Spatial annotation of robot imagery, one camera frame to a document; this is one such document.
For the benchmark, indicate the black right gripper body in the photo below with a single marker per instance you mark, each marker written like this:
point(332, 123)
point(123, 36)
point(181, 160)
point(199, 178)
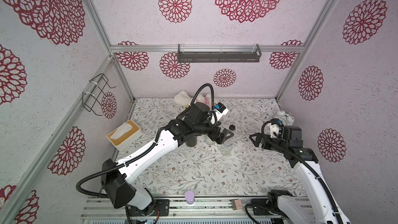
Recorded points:
point(263, 141)

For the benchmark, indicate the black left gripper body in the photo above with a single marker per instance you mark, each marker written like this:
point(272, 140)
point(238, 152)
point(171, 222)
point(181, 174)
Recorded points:
point(212, 132)

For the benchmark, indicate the clear plastic bottle blue label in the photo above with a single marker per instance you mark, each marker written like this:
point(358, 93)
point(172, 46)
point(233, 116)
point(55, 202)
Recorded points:
point(226, 147)

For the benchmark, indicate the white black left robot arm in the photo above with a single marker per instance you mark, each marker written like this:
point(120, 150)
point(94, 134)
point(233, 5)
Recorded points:
point(119, 176)

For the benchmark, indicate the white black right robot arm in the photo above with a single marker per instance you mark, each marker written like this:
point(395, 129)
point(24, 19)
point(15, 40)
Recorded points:
point(287, 140)

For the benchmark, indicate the clear tall glass bottle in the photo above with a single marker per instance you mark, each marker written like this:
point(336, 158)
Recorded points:
point(208, 141)

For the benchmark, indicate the dark green wine bottle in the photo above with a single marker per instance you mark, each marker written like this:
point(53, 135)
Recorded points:
point(191, 140)

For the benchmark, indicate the white alarm clock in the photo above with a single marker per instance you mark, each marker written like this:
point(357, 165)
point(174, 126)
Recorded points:
point(285, 117)

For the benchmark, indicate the white plush toy pink scarf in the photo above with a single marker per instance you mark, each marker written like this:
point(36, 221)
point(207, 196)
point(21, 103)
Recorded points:
point(183, 99)

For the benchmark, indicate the small wooden block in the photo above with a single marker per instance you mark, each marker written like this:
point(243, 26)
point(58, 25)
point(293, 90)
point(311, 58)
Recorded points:
point(237, 204)

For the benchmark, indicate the purple small cup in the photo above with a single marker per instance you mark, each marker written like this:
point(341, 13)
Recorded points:
point(189, 197)

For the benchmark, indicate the white tissue sheet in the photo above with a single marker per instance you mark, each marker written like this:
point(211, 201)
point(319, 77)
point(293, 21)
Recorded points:
point(121, 130)

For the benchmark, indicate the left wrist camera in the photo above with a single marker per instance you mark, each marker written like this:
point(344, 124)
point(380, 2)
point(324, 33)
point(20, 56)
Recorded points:
point(220, 110)

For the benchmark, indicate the black wall shelf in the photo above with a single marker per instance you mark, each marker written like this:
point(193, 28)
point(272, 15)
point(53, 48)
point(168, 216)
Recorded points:
point(220, 56)

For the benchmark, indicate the black wire wall rack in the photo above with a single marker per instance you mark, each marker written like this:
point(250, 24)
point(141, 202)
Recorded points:
point(90, 97)

